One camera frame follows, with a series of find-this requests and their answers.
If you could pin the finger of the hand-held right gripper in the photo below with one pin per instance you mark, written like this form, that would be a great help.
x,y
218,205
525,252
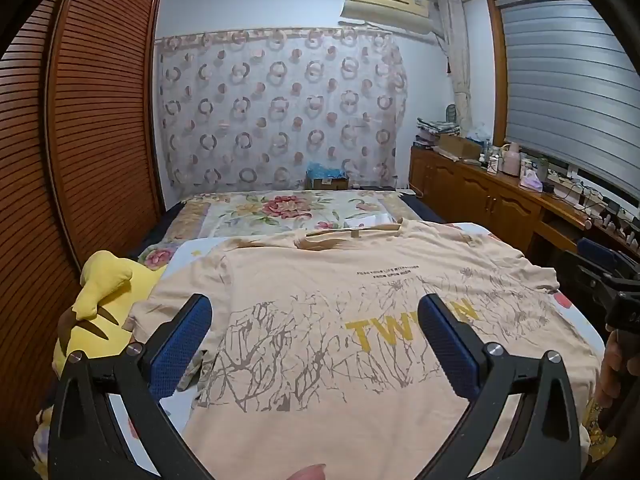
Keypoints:
x,y
592,250

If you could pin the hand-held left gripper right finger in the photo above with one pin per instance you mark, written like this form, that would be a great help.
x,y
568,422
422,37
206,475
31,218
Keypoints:
x,y
447,345

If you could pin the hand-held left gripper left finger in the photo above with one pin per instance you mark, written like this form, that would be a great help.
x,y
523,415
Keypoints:
x,y
177,341

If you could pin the beige printed t-shirt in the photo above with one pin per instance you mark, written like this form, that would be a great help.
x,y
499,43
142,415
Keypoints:
x,y
310,280

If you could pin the person's right hand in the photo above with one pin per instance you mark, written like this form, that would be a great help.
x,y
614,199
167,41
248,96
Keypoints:
x,y
610,370

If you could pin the person's left hand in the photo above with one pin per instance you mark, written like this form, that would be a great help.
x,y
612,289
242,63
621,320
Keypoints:
x,y
307,474

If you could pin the strawberry print bed sheet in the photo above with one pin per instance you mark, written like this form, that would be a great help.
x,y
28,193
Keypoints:
x,y
575,320

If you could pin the pink tissue pack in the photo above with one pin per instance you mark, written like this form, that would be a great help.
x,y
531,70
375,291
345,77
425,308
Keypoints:
x,y
531,181

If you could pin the pink thermos jug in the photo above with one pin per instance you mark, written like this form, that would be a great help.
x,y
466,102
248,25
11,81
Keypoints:
x,y
510,160

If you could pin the colourful patterned cloth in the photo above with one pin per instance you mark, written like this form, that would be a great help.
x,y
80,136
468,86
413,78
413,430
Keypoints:
x,y
600,435

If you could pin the wooden side cabinet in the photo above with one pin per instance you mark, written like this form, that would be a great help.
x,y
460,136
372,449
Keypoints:
x,y
475,195

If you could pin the white plastic bag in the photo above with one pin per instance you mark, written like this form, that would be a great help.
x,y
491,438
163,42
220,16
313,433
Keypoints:
x,y
480,132

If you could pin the floral quilt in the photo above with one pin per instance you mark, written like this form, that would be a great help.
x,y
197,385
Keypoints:
x,y
280,207

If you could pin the plain cardboard box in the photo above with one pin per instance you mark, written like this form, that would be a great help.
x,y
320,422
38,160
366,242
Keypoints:
x,y
457,146

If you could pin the small desk fan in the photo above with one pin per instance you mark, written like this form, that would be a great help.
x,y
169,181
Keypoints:
x,y
451,114

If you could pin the stack of folded cloths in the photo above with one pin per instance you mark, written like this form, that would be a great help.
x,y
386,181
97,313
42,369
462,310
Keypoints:
x,y
435,127

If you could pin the cardboard box with blue contents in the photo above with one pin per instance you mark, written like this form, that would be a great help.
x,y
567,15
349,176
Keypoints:
x,y
327,180

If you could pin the cream window curtain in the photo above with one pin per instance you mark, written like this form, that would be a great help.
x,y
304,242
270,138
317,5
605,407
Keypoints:
x,y
460,60

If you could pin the brown louvered wardrobe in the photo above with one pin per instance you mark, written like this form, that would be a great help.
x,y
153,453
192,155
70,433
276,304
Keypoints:
x,y
105,110

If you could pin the circle patterned sheer curtain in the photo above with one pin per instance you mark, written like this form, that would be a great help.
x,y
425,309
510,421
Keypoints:
x,y
280,110

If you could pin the wooden window frame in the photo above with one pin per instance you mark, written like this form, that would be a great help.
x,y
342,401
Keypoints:
x,y
497,85

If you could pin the cream wall air conditioner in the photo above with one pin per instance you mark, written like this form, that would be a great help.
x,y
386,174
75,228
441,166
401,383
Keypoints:
x,y
385,5

